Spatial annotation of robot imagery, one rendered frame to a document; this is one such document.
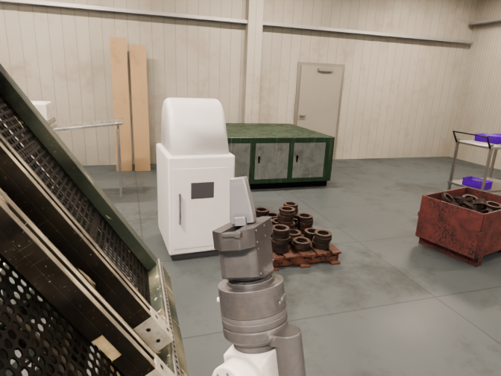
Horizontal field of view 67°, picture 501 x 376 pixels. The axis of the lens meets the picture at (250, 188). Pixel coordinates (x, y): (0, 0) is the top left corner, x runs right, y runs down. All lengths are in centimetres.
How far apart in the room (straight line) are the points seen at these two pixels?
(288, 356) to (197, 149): 324
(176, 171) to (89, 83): 463
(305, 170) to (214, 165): 312
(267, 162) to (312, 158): 81
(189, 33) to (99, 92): 207
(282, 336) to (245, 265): 10
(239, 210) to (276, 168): 583
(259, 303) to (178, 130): 323
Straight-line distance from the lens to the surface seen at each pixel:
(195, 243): 385
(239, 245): 45
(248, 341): 50
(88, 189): 175
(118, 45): 766
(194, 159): 358
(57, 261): 98
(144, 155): 750
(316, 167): 663
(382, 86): 981
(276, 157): 628
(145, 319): 132
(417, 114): 1053
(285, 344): 50
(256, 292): 48
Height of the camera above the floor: 177
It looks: 16 degrees down
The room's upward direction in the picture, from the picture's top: 3 degrees clockwise
